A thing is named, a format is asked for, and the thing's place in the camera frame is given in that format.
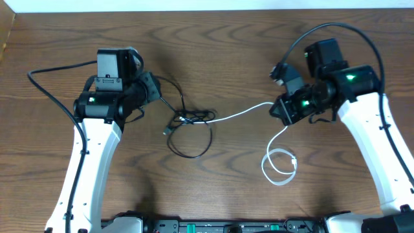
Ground white cable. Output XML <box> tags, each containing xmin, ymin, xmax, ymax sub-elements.
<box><xmin>179</xmin><ymin>102</ymin><xmax>298</xmax><ymax>187</ymax></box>

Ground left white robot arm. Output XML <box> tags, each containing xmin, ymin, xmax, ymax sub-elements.
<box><xmin>45</xmin><ymin>47</ymin><xmax>161</xmax><ymax>232</ymax></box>

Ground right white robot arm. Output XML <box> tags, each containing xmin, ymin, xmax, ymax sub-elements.
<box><xmin>269</xmin><ymin>38</ymin><xmax>413</xmax><ymax>232</ymax></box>

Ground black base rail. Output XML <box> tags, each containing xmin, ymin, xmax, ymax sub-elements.
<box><xmin>100</xmin><ymin>210</ymin><xmax>363</xmax><ymax>233</ymax></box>

